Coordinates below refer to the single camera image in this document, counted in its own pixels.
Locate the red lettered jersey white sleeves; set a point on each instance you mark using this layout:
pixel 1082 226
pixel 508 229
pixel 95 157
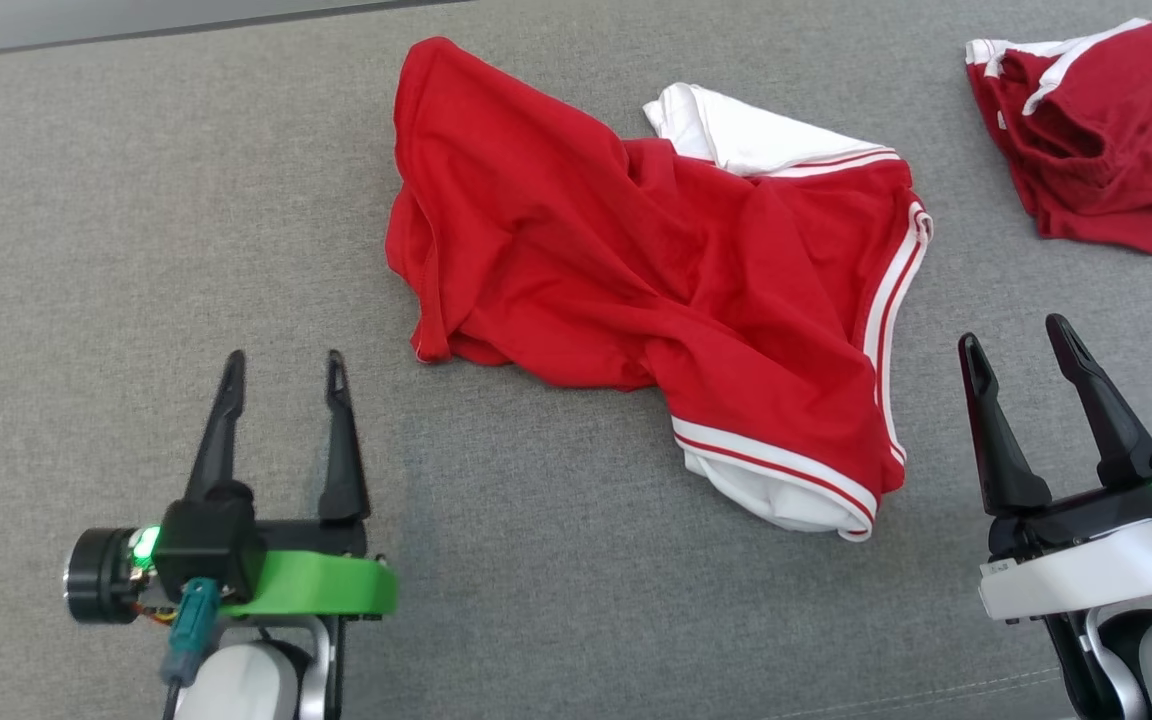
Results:
pixel 556 230

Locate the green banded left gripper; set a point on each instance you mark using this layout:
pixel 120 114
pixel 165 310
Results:
pixel 326 585

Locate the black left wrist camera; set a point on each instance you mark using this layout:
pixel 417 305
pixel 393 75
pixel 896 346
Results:
pixel 206 545

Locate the red shorts with white stripes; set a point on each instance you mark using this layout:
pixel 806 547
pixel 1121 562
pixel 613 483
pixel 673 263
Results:
pixel 1126 120

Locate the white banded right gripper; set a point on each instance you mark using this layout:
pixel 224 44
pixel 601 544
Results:
pixel 1086 570

